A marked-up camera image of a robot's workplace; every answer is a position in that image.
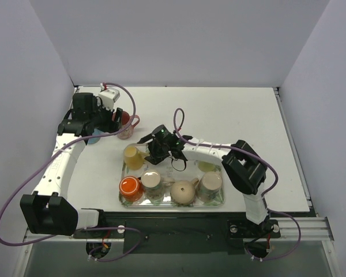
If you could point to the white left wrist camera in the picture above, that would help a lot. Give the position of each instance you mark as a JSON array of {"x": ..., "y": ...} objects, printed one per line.
[{"x": 108, "y": 98}]

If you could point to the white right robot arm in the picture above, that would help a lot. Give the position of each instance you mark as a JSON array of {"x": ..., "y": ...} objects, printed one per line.
[{"x": 240, "y": 163}]

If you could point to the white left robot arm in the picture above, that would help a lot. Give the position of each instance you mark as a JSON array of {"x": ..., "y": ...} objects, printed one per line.
[{"x": 47, "y": 210}]

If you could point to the cream floral mug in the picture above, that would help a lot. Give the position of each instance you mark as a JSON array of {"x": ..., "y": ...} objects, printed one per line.
[{"x": 209, "y": 186}]

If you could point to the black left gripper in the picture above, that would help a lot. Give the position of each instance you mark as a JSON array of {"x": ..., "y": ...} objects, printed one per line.
[{"x": 110, "y": 120}]

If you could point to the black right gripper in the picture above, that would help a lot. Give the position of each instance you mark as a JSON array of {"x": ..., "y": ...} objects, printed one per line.
[{"x": 153, "y": 148}]

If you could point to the yellow mug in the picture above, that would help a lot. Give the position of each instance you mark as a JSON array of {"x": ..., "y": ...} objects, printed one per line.
[{"x": 133, "y": 157}]

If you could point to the lime green mug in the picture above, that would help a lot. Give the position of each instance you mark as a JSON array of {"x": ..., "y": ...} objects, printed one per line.
[{"x": 206, "y": 167}]

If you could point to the beige round teapot mug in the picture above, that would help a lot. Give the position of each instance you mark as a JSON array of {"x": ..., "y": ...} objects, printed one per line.
[{"x": 183, "y": 192}]

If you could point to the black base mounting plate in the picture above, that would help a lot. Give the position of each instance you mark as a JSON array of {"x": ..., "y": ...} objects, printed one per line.
[{"x": 178, "y": 244}]

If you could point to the cream coral pattern mug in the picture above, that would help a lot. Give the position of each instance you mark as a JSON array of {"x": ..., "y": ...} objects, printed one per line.
[{"x": 155, "y": 185}]

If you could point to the orange mug black handle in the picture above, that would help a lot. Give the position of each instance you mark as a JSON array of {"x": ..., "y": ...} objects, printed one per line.
[{"x": 130, "y": 188}]

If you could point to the aluminium frame rail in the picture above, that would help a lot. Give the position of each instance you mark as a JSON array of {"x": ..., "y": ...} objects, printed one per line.
[{"x": 302, "y": 228}]

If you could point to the blue butterfly mug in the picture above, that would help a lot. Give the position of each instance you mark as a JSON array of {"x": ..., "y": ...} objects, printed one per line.
[{"x": 95, "y": 137}]

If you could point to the floral leaf serving tray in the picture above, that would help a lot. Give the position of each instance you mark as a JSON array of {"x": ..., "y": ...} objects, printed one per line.
[{"x": 166, "y": 169}]

